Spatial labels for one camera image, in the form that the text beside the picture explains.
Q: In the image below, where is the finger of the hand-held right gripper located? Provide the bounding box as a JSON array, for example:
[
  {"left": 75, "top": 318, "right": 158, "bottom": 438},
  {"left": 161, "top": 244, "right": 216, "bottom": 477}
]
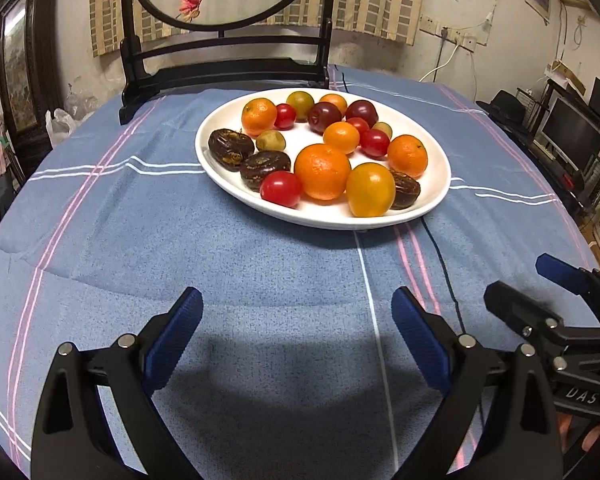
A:
[
  {"left": 483, "top": 281, "right": 577, "bottom": 357},
  {"left": 536, "top": 253, "right": 600, "bottom": 312}
]

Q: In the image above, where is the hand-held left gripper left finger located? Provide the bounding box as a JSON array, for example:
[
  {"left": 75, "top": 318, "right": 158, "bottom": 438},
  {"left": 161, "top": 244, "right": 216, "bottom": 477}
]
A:
[{"left": 30, "top": 286, "right": 205, "bottom": 480}]

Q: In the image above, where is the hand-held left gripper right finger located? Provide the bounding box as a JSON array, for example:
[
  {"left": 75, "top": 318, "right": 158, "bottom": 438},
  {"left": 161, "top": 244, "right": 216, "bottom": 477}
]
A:
[{"left": 390, "top": 285, "right": 564, "bottom": 480}]

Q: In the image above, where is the white round plate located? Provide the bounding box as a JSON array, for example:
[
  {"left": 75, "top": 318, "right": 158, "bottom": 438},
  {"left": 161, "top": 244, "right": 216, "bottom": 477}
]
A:
[{"left": 195, "top": 88, "right": 452, "bottom": 231}]

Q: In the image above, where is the dark brown water chestnut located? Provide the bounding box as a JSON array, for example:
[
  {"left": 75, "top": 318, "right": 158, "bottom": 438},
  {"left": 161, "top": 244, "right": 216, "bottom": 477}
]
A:
[{"left": 387, "top": 170, "right": 422, "bottom": 210}]

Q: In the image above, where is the large yellow-orange tomato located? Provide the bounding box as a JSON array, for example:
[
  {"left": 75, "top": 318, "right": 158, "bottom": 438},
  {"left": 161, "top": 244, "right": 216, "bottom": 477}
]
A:
[{"left": 346, "top": 162, "right": 396, "bottom": 218}]

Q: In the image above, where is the dark brown doughnut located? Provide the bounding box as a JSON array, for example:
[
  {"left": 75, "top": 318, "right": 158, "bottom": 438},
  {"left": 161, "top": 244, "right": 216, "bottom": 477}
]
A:
[
  {"left": 208, "top": 129, "right": 256, "bottom": 172},
  {"left": 239, "top": 150, "right": 292, "bottom": 192}
]

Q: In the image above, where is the large orange mandarin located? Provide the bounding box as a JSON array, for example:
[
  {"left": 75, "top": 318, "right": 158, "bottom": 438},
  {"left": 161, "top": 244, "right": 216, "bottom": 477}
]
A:
[{"left": 294, "top": 143, "right": 352, "bottom": 201}]

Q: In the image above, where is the small orange tomato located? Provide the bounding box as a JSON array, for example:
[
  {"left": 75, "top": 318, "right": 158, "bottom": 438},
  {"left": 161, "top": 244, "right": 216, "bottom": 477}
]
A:
[
  {"left": 323, "top": 121, "right": 361, "bottom": 155},
  {"left": 319, "top": 93, "right": 348, "bottom": 116}
]

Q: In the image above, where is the dark red plum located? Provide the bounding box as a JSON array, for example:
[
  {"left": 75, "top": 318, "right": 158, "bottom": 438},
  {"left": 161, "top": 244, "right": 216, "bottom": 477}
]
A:
[
  {"left": 345, "top": 100, "right": 379, "bottom": 126},
  {"left": 307, "top": 101, "right": 342, "bottom": 135}
]

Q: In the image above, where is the green-yellow tomato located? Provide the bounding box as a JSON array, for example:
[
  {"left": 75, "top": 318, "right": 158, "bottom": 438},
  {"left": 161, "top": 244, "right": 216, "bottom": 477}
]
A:
[{"left": 286, "top": 90, "right": 316, "bottom": 122}]

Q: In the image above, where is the person's right hand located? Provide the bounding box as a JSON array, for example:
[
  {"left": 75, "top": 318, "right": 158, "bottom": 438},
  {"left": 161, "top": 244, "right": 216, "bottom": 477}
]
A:
[{"left": 557, "top": 412, "right": 600, "bottom": 461}]

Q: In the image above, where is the blue striped tablecloth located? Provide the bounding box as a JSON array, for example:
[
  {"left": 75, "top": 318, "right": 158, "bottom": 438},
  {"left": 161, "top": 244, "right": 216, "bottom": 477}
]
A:
[{"left": 0, "top": 64, "right": 600, "bottom": 480}]

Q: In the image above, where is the computer monitor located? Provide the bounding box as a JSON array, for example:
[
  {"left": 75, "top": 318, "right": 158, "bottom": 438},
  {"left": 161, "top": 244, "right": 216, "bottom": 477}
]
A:
[{"left": 540, "top": 97, "right": 600, "bottom": 171}]

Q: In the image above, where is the black hat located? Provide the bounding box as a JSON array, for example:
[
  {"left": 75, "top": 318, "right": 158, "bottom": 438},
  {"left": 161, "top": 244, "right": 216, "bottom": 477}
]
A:
[{"left": 476, "top": 90, "right": 528, "bottom": 123}]

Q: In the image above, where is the cardboard box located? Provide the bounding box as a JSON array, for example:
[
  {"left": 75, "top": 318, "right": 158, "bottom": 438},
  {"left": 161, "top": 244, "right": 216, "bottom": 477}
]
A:
[{"left": 550, "top": 60, "right": 586, "bottom": 93}]

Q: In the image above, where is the white plastic bag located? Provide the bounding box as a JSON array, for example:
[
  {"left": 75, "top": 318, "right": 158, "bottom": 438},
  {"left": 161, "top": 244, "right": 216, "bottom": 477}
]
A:
[{"left": 45, "top": 108, "right": 78, "bottom": 148}]

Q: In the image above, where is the dark wooden cabinet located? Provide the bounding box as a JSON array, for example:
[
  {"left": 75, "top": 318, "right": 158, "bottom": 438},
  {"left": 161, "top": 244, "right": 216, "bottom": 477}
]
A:
[{"left": 0, "top": 0, "right": 76, "bottom": 171}]

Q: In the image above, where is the beige checked window blind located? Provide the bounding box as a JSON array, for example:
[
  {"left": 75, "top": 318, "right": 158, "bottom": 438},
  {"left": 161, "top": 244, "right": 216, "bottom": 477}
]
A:
[{"left": 90, "top": 0, "right": 428, "bottom": 58}]

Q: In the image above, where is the thin black cable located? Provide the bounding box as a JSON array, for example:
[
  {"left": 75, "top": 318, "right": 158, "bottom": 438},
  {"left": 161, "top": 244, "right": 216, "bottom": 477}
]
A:
[{"left": 339, "top": 66, "right": 465, "bottom": 335}]

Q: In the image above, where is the white power cable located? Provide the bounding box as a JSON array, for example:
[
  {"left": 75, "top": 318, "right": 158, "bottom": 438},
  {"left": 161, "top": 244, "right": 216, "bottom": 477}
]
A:
[{"left": 419, "top": 42, "right": 461, "bottom": 82}]

